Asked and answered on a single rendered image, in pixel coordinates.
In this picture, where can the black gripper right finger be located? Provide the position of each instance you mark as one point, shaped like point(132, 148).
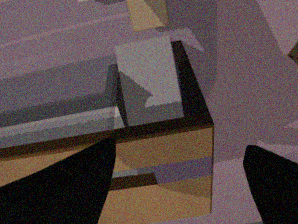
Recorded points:
point(273, 182)

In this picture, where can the tan rectangular box with clear front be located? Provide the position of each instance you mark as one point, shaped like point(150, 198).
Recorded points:
point(145, 96)

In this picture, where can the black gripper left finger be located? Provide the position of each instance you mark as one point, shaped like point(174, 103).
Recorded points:
point(72, 191)

